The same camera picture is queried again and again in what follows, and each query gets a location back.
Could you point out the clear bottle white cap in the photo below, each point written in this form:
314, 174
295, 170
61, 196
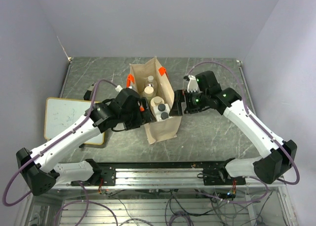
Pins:
150, 81

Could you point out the small whiteboard yellow frame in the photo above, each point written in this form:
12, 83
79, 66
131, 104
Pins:
60, 114

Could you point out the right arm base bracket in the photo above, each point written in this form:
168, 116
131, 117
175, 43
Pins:
218, 177

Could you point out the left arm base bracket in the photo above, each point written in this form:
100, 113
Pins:
100, 177

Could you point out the white bottle grey cap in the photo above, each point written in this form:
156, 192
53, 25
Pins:
161, 108
162, 116

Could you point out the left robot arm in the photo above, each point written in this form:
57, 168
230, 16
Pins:
41, 167

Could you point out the beige bottle wooden cap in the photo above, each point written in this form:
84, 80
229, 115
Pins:
149, 92
155, 101

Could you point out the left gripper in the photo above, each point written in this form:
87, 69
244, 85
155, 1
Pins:
143, 117

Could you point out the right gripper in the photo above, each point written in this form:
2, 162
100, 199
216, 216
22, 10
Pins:
179, 97

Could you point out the aluminium mounting rail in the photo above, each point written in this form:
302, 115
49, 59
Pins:
157, 178

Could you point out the whiteboard eraser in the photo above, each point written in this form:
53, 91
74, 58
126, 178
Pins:
89, 92

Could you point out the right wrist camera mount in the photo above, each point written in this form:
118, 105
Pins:
192, 86

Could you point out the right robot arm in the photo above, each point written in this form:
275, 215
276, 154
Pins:
276, 156

